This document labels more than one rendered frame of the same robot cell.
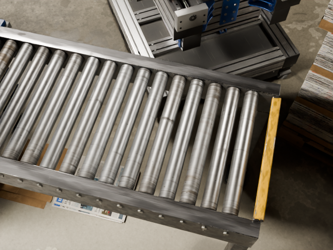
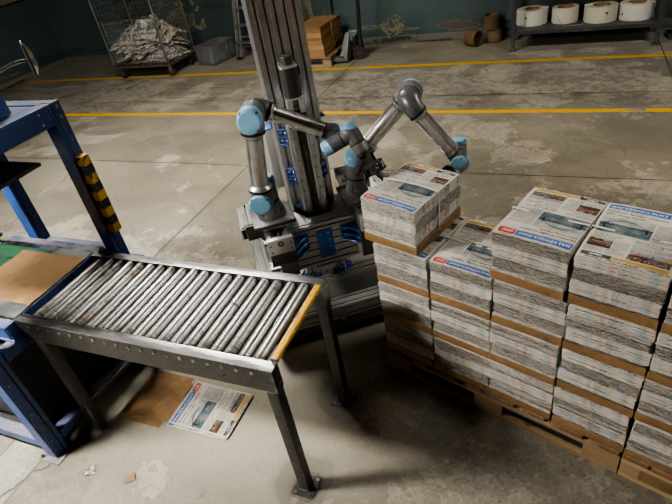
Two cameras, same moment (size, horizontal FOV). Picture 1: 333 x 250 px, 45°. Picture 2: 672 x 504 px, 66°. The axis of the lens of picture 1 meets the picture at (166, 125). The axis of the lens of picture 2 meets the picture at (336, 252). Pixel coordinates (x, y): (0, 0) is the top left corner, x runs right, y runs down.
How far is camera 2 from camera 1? 1.27 m
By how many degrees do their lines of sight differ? 27
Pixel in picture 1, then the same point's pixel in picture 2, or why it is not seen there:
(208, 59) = not seen: hidden behind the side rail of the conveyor
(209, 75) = (274, 275)
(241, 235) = (260, 371)
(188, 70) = (259, 273)
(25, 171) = (119, 337)
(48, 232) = (157, 447)
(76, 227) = (183, 443)
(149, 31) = not seen: hidden behind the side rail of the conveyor
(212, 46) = (332, 285)
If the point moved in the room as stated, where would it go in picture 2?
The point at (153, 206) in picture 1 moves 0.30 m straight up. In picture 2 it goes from (201, 355) to (176, 295)
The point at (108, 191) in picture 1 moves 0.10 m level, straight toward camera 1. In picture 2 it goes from (172, 347) to (173, 364)
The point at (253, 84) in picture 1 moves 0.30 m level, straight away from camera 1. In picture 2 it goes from (305, 279) to (335, 241)
